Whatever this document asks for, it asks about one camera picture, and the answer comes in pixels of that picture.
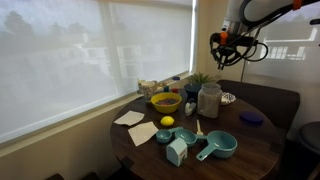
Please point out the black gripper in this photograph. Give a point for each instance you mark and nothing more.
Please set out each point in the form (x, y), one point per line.
(245, 39)

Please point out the glass jar of rice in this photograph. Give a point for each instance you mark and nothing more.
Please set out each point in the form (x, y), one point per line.
(209, 103)

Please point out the dark blue jar lid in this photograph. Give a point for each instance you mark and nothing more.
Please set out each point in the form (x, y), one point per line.
(251, 118)

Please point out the green spiky plant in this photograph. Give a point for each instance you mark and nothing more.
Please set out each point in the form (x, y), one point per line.
(199, 78)

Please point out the dark upholstered armchair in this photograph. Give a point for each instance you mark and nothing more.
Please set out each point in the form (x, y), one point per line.
(276, 103)

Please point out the small red block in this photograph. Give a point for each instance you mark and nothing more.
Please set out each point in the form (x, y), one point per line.
(175, 90)

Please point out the small blue block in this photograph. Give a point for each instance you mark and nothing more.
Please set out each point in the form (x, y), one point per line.
(166, 89)

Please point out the small cream plastic spatula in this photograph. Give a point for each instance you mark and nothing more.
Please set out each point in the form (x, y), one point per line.
(199, 128)

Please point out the yellow bowl of coloured beads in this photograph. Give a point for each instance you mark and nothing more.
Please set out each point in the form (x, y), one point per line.
(166, 108)

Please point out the large teal measuring cup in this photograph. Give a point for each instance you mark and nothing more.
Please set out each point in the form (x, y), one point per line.
(221, 145)

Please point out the patterned paper cup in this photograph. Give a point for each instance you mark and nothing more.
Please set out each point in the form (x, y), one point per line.
(148, 90)

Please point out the yellow lemon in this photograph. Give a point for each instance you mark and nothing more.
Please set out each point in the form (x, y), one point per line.
(167, 121)

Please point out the medium teal measuring cup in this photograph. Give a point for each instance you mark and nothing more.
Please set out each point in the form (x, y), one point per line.
(186, 136)

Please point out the grey round stool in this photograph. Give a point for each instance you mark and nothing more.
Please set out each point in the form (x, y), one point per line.
(311, 136)

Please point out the small teal measuring cup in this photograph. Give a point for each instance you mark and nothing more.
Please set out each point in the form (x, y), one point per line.
(163, 136)

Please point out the teal white toy milk carton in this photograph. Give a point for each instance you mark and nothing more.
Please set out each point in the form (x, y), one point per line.
(176, 153)

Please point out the large white paper napkin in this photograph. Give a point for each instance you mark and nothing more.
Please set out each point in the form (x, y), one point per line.
(142, 133)

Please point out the small white paper napkin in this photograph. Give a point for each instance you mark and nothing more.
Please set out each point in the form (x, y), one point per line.
(130, 118)

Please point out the wide white roller blind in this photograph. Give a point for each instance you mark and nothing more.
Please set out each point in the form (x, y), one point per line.
(66, 66)

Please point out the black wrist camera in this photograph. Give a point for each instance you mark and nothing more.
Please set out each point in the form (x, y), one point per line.
(215, 39)

